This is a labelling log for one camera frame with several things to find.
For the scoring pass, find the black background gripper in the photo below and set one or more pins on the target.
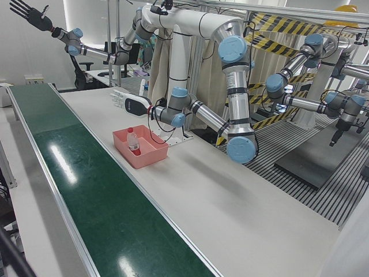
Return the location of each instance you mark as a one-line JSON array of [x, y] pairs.
[[339, 128]]

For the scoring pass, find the clear water bottle red label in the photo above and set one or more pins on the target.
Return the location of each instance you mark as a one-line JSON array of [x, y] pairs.
[[133, 141]]

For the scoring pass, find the background robot arm blue caps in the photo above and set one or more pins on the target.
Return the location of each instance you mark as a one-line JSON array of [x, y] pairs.
[[354, 70], [305, 104]]

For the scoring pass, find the pink plastic basket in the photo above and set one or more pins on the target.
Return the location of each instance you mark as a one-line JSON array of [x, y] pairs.
[[150, 158]]

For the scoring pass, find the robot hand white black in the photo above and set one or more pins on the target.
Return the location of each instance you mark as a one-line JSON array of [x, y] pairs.
[[37, 18], [134, 105]]

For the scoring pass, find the black floor mat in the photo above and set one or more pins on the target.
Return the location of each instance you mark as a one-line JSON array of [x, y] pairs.
[[317, 161]]

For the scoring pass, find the striped metal grating platform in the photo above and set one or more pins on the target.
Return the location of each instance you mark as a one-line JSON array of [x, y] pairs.
[[331, 207]]

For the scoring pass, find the yellow hard hat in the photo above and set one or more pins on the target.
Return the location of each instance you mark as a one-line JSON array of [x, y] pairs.
[[343, 23], [347, 8]]

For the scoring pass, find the yellow black hazard barrier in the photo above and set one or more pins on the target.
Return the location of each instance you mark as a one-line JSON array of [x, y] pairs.
[[288, 24]]

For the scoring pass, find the beige curtain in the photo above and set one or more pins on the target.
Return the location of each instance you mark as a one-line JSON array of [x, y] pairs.
[[158, 80]]

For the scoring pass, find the colourful patterned cloth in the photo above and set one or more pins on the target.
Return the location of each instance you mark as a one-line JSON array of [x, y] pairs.
[[144, 52]]

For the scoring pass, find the black computer monitor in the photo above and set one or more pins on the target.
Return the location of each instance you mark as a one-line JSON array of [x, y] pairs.
[[134, 56]]

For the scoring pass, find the green conveyor belt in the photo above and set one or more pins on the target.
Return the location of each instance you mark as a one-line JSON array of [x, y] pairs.
[[101, 219]]

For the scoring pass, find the black office chair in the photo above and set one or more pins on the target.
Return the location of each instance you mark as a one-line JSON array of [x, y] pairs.
[[79, 79]]

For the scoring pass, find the white power strip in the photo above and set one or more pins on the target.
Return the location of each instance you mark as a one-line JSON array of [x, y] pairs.
[[34, 79]]

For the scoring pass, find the black tripod leg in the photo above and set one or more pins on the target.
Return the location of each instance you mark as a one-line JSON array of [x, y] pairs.
[[14, 254]]

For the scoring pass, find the white T-shaped robot pedestal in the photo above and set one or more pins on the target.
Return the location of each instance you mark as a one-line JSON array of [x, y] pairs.
[[178, 57]]

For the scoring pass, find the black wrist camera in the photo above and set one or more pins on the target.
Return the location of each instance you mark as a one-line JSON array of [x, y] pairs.
[[161, 101]]

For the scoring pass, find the black overhead camera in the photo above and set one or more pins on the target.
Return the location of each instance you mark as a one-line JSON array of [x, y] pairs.
[[158, 10]]

